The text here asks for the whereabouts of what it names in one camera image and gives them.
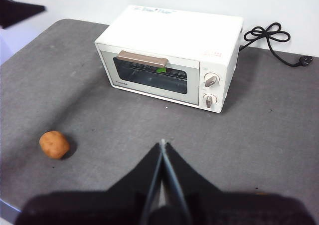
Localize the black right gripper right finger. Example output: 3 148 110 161
165 142 316 225

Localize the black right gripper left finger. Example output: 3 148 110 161
14 143 164 225

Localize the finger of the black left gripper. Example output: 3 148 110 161
0 0 46 29

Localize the oven door with beige handle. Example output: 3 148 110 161
96 44 200 105

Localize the oven timer knob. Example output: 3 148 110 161
203 93 218 109

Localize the oven temperature knob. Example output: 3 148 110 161
204 72 221 88

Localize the white toaster oven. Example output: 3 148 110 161
94 5 244 114

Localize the black oven power plug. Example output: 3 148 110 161
299 56 314 67

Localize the brown potato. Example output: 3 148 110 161
39 131 70 160

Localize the oven wire rack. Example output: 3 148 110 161
119 61 188 82

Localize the black oven power cable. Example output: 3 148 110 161
238 22 303 67

